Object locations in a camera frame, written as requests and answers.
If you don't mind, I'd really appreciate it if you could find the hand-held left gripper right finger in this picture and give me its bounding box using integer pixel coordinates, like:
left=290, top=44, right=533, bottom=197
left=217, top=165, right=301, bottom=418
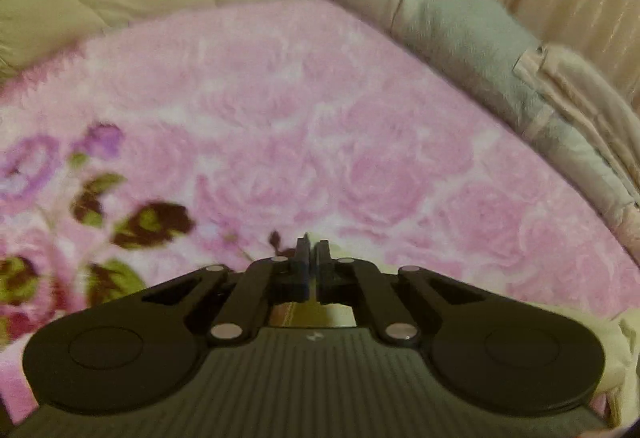
left=315, top=240, right=487, bottom=347

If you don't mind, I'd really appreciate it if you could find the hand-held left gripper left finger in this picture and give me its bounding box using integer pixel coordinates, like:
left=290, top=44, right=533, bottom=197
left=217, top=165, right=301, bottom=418
left=142, top=237, right=312, bottom=347

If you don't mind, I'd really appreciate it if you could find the cream garment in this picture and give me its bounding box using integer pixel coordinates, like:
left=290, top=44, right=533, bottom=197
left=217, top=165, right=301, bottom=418
left=269, top=231, right=635, bottom=436

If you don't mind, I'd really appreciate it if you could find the pink floral blanket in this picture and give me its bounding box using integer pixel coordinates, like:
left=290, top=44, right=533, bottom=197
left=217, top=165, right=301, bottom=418
left=0, top=0, right=640, bottom=424

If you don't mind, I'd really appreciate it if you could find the beige and grey folded quilt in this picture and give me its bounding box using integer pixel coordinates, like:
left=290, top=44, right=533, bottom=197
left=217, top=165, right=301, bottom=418
left=324, top=0, right=640, bottom=266

